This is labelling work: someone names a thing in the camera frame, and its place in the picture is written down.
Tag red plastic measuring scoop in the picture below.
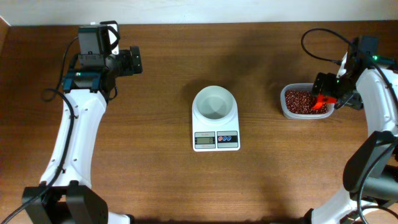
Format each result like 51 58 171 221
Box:
312 94 337 110

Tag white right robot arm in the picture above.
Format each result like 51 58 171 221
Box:
300 35 397 223

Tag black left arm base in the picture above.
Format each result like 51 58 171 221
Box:
25 181 108 224

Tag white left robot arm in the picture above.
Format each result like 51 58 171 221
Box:
40 21 143 187

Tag white bowl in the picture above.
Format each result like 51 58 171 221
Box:
192 85 237 121

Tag white kitchen scale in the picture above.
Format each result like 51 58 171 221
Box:
192 107 241 152

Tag clear plastic bean container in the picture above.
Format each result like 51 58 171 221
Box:
280 83 334 119

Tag red beans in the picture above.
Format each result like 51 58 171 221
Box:
284 90 328 114

